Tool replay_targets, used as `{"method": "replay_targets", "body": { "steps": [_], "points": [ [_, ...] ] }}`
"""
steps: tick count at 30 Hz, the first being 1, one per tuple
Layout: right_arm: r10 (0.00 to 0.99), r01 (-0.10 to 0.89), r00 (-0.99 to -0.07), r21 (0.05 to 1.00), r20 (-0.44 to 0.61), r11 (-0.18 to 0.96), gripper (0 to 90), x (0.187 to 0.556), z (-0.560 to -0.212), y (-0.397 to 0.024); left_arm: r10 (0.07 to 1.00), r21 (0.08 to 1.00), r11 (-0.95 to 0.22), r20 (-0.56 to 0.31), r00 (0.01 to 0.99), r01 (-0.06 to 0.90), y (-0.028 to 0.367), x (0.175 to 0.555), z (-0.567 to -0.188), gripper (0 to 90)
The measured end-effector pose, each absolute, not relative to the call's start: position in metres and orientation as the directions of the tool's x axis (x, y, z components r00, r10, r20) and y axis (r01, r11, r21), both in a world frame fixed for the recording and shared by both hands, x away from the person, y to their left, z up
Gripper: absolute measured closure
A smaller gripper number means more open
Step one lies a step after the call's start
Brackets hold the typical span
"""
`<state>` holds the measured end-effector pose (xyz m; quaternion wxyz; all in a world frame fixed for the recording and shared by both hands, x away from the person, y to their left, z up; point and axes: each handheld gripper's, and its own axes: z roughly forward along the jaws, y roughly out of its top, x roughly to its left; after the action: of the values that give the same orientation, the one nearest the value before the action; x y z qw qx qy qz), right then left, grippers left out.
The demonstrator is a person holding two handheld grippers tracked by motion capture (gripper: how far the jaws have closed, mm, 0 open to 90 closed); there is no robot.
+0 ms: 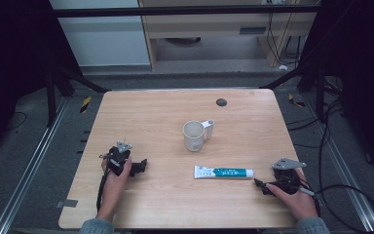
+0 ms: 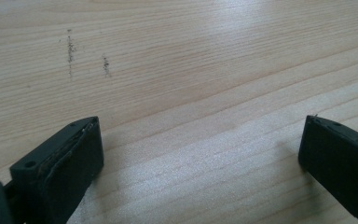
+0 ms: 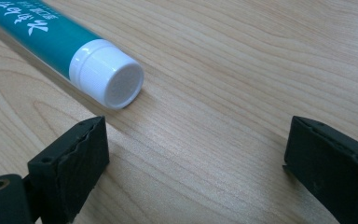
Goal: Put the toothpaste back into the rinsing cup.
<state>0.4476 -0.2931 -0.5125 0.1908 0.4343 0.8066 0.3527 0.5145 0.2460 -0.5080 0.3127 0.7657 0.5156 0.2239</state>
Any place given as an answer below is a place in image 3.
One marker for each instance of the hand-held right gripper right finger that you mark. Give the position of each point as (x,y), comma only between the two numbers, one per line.
(332,168)

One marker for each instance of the green toothpaste tube white cap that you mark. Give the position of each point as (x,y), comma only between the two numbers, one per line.
(56,46)

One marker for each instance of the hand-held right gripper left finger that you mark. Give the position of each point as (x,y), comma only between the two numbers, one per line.
(71,161)

